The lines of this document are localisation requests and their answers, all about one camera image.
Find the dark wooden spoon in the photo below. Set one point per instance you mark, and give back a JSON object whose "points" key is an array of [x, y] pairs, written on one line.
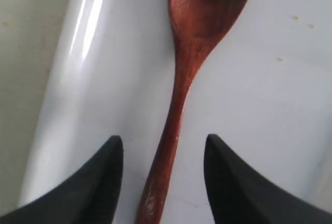
{"points": [[198, 26]]}

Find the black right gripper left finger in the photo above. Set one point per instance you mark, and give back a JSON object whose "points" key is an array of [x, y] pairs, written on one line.
{"points": [[90, 195]]}

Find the white rectangular plastic tray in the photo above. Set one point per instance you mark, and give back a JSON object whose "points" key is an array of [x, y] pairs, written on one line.
{"points": [[265, 90]]}

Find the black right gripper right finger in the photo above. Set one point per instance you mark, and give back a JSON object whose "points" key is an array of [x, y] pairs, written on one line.
{"points": [[239, 194]]}

